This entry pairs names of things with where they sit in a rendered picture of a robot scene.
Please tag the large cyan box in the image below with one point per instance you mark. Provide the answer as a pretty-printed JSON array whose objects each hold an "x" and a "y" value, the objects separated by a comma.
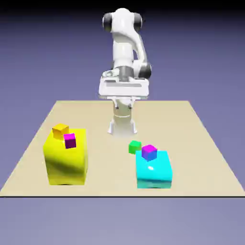
[{"x": 155, "y": 172}]

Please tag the small magenta cube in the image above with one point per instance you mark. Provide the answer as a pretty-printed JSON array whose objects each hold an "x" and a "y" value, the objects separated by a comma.
[{"x": 70, "y": 142}]

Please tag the small purple cube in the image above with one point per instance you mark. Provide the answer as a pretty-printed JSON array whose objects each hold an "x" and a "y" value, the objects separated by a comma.
[{"x": 149, "y": 153}]

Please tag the small orange cube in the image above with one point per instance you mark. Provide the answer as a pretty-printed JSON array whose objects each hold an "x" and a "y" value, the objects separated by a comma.
[{"x": 58, "y": 131}]

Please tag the large yellow box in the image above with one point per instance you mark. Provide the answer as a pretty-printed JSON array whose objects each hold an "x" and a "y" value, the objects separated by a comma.
[{"x": 65, "y": 164}]

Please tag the small green cube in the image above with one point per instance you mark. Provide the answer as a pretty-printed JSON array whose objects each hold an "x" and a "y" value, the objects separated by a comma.
[{"x": 134, "y": 147}]

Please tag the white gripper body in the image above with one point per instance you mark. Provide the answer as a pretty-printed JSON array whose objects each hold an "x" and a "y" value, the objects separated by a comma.
[{"x": 123, "y": 91}]

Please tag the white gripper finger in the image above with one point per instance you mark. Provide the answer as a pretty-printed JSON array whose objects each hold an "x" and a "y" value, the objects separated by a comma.
[
  {"x": 131, "y": 103},
  {"x": 115, "y": 103}
]

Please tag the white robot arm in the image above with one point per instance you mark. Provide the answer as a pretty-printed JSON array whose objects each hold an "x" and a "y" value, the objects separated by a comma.
[{"x": 122, "y": 34}]

